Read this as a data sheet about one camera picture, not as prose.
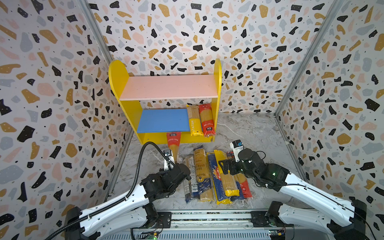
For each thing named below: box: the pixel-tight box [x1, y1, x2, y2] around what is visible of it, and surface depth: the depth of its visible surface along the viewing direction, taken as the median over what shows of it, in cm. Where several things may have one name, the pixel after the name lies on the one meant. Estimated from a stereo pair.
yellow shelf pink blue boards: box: [108, 59, 222, 145], surface depth 94 cm
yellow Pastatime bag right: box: [214, 149, 240, 197], surface depth 80 cm
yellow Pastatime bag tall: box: [186, 105, 204, 137], surface depth 96 cm
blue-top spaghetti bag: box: [233, 173, 244, 200], surface depth 80 cm
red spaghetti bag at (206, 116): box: [198, 103, 216, 138], surface depth 96 cm
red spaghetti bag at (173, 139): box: [167, 132, 182, 163], surface depth 83 cm
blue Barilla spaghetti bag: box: [207, 153, 233, 205], surface depth 82 cm
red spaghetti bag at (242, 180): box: [236, 173, 253, 198], surface depth 83 cm
